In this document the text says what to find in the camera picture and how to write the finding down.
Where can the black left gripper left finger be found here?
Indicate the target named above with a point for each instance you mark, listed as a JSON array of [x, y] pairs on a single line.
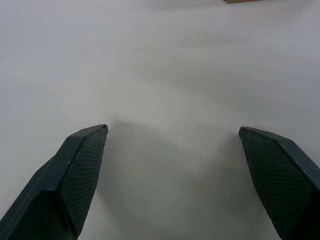
[[62, 190]]

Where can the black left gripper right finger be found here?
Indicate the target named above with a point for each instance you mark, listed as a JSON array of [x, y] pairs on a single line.
[[282, 180]]

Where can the brown cardboard box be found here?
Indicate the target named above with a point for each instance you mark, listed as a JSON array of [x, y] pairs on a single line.
[[245, 1]]

